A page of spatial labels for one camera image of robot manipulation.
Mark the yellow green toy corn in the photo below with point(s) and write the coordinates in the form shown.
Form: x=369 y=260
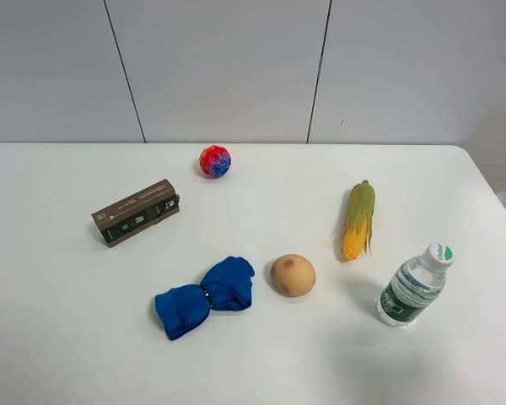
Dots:
x=357 y=229

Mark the red blue textured ball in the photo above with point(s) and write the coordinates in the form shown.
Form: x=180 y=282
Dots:
x=215 y=161

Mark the brown potato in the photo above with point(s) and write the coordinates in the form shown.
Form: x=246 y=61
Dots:
x=293 y=275

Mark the blue cloth bundle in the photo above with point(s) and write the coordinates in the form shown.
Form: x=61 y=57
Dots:
x=227 y=286

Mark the brown rectangular carton box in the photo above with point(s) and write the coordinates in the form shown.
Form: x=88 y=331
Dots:
x=131 y=215

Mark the clear plastic water bottle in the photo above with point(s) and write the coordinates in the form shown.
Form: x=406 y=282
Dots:
x=416 y=284

